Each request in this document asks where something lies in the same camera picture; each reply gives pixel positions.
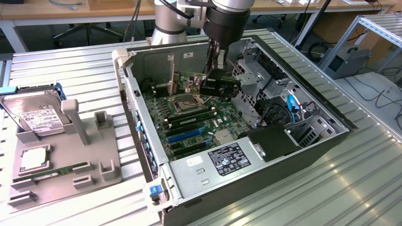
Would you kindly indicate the metal disk bay cage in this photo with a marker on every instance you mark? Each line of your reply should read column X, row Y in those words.
column 252, row 80

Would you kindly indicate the CPU socket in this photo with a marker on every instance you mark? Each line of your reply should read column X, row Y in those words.
column 185, row 104

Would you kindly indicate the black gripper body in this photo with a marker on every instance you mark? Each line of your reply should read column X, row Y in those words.
column 226, row 26

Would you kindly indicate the small silver chipset heatsink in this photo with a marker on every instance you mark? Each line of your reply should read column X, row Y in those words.
column 224, row 136

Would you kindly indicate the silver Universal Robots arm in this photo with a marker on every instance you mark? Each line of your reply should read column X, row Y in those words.
column 166, row 23

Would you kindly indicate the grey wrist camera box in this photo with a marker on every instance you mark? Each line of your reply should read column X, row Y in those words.
column 197, row 17

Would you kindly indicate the green motherboard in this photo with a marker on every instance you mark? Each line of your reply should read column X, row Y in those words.
column 220, row 117

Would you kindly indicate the aluminium frame shelf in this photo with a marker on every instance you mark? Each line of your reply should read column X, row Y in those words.
column 380, row 27

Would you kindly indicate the blue case latch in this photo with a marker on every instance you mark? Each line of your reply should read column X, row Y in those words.
column 156, row 190

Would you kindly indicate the long blue expansion slot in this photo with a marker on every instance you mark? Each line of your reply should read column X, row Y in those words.
column 185, row 137

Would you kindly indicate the black plastic air shroud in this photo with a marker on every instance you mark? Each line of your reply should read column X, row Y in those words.
column 270, row 141

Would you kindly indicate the grey equipment box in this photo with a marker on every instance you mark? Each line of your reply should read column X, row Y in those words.
column 352, row 61

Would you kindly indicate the grey power supply unit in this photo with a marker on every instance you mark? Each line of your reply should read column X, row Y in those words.
column 194, row 174

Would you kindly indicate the open black PC case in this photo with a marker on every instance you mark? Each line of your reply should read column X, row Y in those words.
column 282, row 174

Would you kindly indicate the silver CPU chip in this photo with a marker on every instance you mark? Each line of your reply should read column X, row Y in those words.
column 33, row 160

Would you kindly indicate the grey parts rack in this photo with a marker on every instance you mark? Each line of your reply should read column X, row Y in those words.
column 63, row 155

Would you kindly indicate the perforated metal disk bay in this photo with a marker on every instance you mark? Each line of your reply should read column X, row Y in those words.
column 315, row 134

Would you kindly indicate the short black expansion slot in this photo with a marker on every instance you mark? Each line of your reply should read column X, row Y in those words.
column 177, row 146

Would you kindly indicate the green RAM stick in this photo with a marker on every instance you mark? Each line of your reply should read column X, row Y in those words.
column 192, row 120
column 47, row 174

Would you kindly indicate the black office chair base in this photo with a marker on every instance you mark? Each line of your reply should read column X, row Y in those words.
column 268, row 18
column 87, row 29

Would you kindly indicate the long black expansion slot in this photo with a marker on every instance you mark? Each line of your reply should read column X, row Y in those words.
column 189, row 147
column 184, row 131
column 192, row 153

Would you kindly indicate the blue plastic disk caddy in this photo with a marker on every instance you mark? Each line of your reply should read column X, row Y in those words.
column 59, row 90

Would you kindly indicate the graphics card with metal bracket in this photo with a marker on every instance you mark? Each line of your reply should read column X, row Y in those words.
column 220, row 88

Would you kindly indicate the silver hard disk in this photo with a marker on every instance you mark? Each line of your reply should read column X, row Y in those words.
column 35, row 110

